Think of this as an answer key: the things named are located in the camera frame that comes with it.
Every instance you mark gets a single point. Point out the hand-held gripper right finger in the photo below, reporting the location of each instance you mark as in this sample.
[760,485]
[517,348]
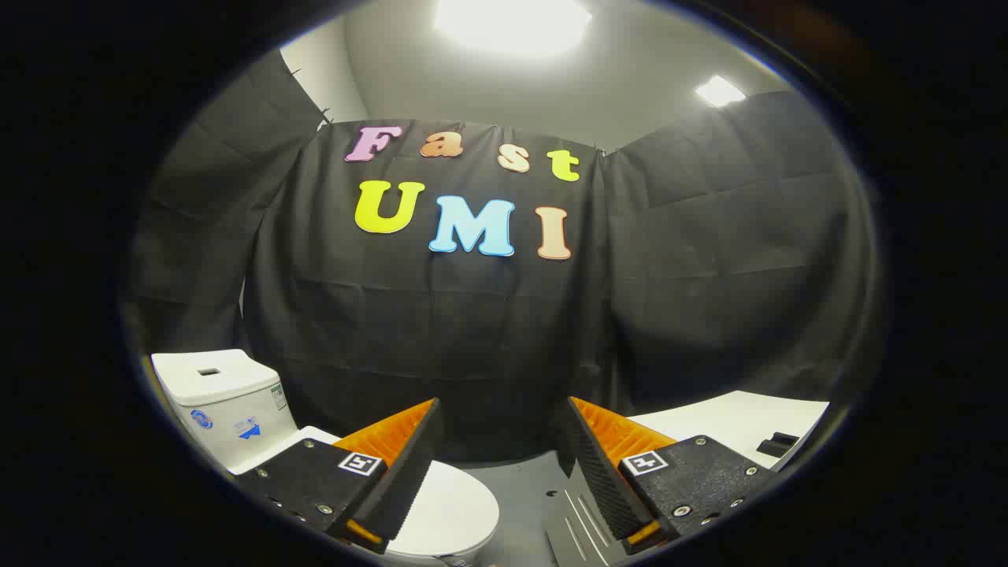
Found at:
[602,488]

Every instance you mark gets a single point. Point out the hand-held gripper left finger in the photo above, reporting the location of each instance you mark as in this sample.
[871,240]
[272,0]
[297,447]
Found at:
[405,472]

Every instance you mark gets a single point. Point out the white toilet lid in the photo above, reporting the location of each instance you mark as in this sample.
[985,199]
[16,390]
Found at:
[449,512]

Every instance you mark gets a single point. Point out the white drawer cabinet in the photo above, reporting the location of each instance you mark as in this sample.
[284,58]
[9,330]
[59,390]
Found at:
[724,421]

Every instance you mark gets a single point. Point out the black backdrop cloth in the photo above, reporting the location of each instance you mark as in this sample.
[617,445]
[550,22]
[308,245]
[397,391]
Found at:
[441,331]

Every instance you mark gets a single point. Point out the small black block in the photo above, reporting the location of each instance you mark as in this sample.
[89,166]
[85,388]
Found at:
[772,449]

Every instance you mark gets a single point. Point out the small ceiling light panel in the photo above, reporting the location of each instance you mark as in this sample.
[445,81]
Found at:
[720,90]

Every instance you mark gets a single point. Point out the large ceiling light panel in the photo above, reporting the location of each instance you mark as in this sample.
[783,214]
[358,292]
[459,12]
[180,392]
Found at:
[512,24]

